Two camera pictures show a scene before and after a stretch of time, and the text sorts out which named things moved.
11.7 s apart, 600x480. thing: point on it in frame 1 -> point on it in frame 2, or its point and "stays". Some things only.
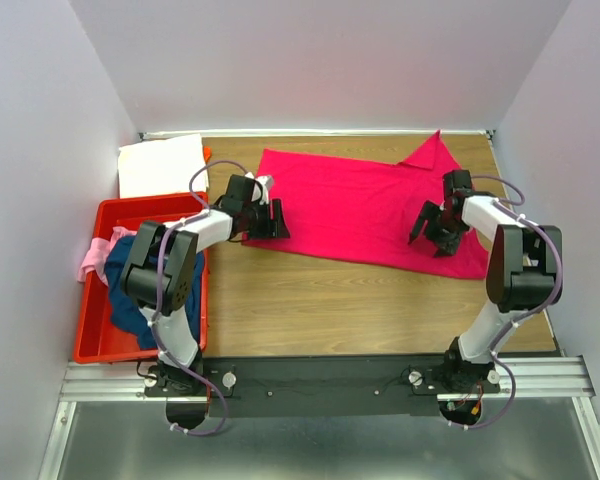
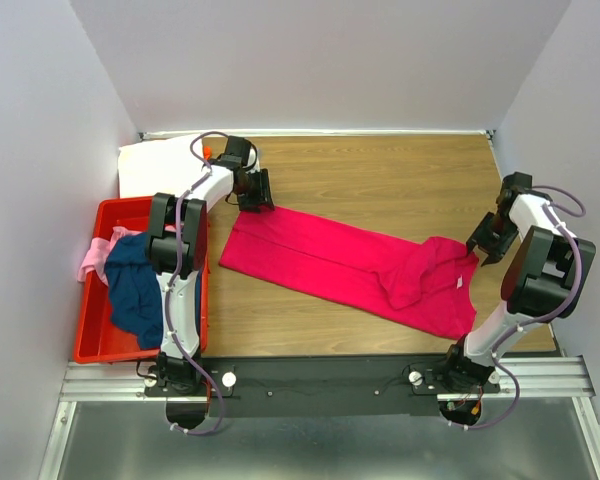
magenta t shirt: x=366 y=210 -> x=426 y=284
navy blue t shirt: x=128 y=317 stays
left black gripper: x=266 y=230 -> x=263 y=196
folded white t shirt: x=162 y=167 stays
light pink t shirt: x=98 y=251 stays
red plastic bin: x=98 y=336 stays
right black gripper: x=447 y=246 -> x=495 y=252
